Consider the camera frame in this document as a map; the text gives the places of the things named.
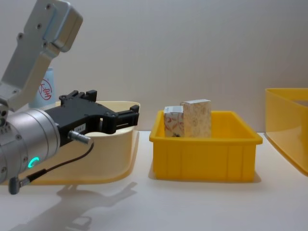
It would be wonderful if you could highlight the thin dark gripper cable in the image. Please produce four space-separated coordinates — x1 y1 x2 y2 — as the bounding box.
8 130 95 195

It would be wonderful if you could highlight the cream plastic bin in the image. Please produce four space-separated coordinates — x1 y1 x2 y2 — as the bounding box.
24 100 141 186

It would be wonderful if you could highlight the pale blue bottle red mark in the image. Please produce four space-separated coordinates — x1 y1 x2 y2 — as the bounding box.
28 67 57 109

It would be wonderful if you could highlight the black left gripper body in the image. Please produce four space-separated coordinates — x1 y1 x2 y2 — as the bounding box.
44 100 114 148

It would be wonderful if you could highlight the translucent yellow plastic bin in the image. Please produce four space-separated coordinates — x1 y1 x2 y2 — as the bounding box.
264 88 308 176

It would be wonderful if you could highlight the small patterned white carton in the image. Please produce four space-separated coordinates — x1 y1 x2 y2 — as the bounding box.
163 105 185 138

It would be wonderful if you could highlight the tall patterned beige carton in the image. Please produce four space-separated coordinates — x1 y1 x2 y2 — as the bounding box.
180 99 212 139

